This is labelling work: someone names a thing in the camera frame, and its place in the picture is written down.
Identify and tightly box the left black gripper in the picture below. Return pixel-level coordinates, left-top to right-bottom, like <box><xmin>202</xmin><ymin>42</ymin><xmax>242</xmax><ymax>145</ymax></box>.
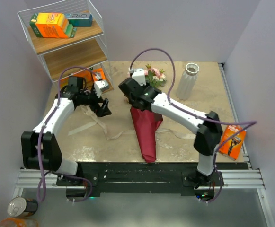
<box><xmin>80</xmin><ymin>86</ymin><xmax>112</xmax><ymax>117</ymax></box>

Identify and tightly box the white printed ribbon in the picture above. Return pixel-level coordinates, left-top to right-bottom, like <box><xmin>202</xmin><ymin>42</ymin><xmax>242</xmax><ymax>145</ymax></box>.
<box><xmin>68</xmin><ymin>107</ymin><xmax>196</xmax><ymax>140</ymax></box>

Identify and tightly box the pink flower bunch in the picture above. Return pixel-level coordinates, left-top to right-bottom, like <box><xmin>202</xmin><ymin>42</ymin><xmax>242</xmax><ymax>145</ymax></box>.
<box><xmin>144</xmin><ymin>64</ymin><xmax>166</xmax><ymax>88</ymax></box>

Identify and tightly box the red wrapping paper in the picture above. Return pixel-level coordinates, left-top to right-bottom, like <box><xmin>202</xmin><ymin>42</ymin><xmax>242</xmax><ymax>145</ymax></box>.
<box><xmin>130</xmin><ymin>107</ymin><xmax>163</xmax><ymax>163</ymax></box>

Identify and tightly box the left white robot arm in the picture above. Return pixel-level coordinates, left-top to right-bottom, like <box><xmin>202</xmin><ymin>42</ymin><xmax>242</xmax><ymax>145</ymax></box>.
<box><xmin>21</xmin><ymin>76</ymin><xmax>111</xmax><ymax>185</ymax></box>

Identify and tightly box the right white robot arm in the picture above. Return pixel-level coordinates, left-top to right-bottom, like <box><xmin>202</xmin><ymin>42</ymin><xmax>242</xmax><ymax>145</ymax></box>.
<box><xmin>118</xmin><ymin>78</ymin><xmax>222</xmax><ymax>186</ymax></box>

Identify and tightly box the white ribbed vase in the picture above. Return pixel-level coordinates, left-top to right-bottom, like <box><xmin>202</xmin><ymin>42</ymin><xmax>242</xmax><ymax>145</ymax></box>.
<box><xmin>176</xmin><ymin>62</ymin><xmax>199</xmax><ymax>100</ymax></box>

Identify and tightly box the orange blister pack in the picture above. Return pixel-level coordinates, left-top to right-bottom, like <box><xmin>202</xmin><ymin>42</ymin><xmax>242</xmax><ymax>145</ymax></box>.
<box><xmin>91</xmin><ymin>68</ymin><xmax>106</xmax><ymax>82</ymax></box>

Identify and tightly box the teal box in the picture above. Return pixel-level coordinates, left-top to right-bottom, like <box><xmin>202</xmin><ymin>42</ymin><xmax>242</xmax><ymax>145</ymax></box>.
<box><xmin>65</xmin><ymin>13</ymin><xmax>93</xmax><ymax>27</ymax></box>

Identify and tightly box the orange sponge pack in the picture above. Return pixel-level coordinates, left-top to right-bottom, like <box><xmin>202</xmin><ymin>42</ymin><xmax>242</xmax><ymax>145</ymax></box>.
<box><xmin>29</xmin><ymin>13</ymin><xmax>77</xmax><ymax>38</ymax></box>

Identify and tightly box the orange razor package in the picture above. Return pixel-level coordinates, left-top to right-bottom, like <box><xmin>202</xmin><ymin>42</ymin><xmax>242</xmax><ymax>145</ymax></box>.
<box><xmin>218</xmin><ymin>125</ymin><xmax>247</xmax><ymax>160</ymax></box>

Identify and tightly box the metal tin can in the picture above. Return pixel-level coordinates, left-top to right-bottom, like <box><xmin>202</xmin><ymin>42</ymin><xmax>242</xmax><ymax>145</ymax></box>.
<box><xmin>7</xmin><ymin>197</ymin><xmax>38</xmax><ymax>218</ymax></box>

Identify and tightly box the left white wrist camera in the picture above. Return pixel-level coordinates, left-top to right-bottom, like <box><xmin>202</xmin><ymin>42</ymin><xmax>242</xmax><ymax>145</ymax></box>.
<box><xmin>94</xmin><ymin>80</ymin><xmax>109</xmax><ymax>97</ymax></box>

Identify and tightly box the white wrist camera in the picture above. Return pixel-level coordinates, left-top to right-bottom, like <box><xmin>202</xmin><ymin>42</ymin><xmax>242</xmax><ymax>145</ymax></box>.
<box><xmin>128</xmin><ymin>68</ymin><xmax>146</xmax><ymax>86</ymax></box>
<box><xmin>94</xmin><ymin>80</ymin><xmax>109</xmax><ymax>97</ymax></box>

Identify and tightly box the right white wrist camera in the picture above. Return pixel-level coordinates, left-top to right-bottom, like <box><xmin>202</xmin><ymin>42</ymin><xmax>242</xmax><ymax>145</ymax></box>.
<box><xmin>128</xmin><ymin>68</ymin><xmax>146</xmax><ymax>86</ymax></box>

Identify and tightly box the white wire wooden shelf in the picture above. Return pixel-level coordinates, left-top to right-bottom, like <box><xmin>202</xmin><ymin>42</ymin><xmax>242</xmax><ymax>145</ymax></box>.
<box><xmin>18</xmin><ymin>0</ymin><xmax>113</xmax><ymax>90</ymax></box>

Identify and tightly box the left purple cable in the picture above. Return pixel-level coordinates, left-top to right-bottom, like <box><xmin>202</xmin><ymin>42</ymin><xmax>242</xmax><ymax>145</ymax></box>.
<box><xmin>36</xmin><ymin>66</ymin><xmax>99</xmax><ymax>203</ymax></box>

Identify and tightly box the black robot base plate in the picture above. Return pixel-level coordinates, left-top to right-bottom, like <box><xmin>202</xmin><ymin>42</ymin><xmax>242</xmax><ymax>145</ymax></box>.
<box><xmin>54</xmin><ymin>161</ymin><xmax>225</xmax><ymax>199</ymax></box>

